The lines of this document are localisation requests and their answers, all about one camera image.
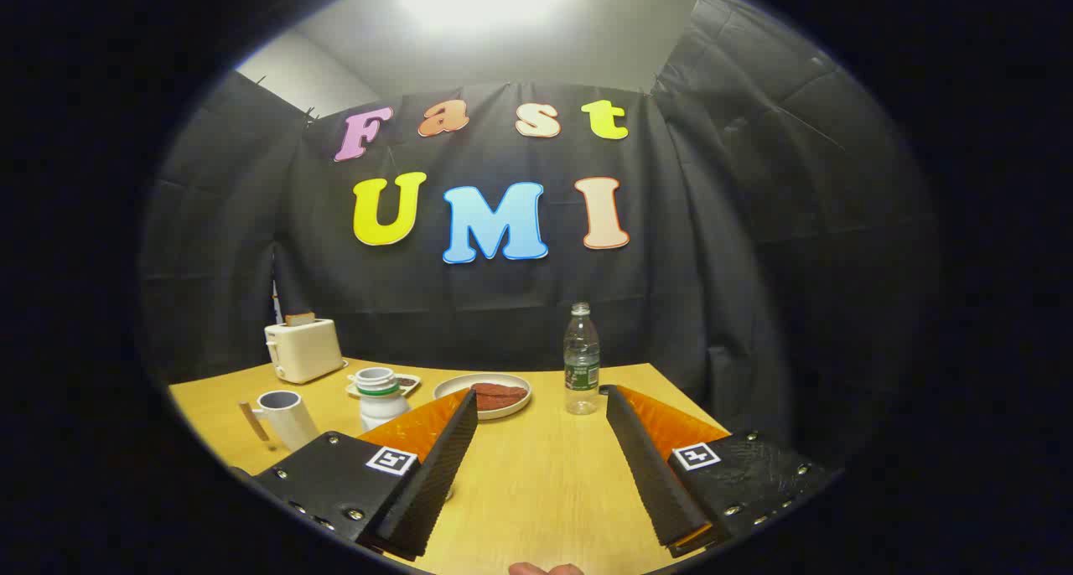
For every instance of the white round plate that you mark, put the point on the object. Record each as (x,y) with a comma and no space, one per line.
(453,387)

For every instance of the bread slice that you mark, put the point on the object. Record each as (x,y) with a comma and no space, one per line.
(299,318)

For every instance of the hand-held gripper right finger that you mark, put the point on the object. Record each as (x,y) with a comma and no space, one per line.
(650,466)

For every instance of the clear plastic water bottle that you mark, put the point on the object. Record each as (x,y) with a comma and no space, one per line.
(581,365)

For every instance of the red meat slice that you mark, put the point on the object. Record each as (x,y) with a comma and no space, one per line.
(499,395)

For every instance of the cream toaster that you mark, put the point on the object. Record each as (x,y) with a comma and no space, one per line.
(303,350)

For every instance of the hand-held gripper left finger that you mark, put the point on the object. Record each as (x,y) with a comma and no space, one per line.
(436,466)

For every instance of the wooden table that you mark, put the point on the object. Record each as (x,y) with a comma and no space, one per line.
(536,474)

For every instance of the black backdrop cloth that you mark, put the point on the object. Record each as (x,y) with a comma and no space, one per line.
(729,248)

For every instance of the white divided dish of beans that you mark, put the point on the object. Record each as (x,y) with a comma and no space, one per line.
(409,382)

